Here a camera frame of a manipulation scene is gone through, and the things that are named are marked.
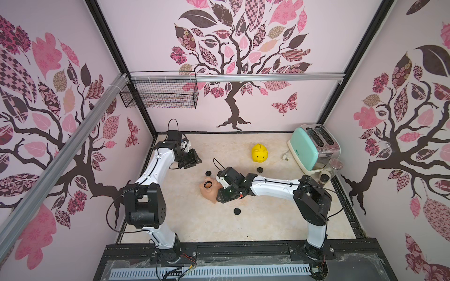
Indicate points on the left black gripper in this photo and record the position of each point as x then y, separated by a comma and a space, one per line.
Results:
193, 162

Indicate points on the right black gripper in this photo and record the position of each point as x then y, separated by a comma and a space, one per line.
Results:
224, 186

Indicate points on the peach piggy bank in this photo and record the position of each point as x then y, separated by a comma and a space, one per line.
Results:
209, 189

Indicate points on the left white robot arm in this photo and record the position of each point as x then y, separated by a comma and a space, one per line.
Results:
145, 206

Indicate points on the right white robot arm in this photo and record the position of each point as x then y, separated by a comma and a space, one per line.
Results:
312, 200

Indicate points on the yellow piggy bank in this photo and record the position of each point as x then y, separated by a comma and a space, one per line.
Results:
259, 153

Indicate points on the mint green toaster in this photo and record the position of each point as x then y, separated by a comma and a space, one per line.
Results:
312, 147

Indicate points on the glass spice jar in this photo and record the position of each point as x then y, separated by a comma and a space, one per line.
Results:
330, 170

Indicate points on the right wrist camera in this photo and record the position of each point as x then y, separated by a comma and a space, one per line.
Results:
229, 176

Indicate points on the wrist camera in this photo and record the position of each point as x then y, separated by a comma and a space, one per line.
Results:
174, 136
229, 176

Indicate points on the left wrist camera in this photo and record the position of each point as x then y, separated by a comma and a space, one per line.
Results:
174, 136

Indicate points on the black wire basket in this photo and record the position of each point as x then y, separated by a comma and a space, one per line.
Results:
161, 89

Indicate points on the white slotted cable duct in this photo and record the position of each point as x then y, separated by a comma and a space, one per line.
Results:
209, 272

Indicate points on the black base frame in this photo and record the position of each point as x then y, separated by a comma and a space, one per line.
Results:
338, 260

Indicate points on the aluminium rail back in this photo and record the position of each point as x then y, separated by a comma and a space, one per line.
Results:
270, 77

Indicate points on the aluminium rail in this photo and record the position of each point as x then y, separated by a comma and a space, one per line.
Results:
270, 77
29, 205

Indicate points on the aluminium rail left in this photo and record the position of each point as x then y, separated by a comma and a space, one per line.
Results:
29, 205

